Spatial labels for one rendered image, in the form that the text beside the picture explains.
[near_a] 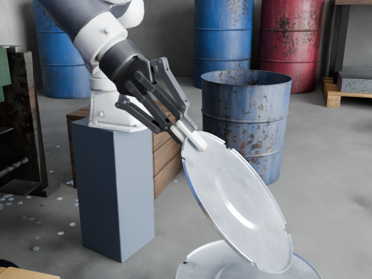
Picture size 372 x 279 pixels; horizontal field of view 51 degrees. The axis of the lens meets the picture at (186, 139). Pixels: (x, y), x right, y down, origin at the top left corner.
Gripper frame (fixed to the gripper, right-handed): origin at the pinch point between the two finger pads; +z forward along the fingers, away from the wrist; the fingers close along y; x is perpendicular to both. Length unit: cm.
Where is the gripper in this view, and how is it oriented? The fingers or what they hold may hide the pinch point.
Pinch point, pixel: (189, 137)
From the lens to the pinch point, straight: 70.0
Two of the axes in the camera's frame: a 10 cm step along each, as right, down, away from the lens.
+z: 6.7, 7.4, 0.3
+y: 6.9, -6.0, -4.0
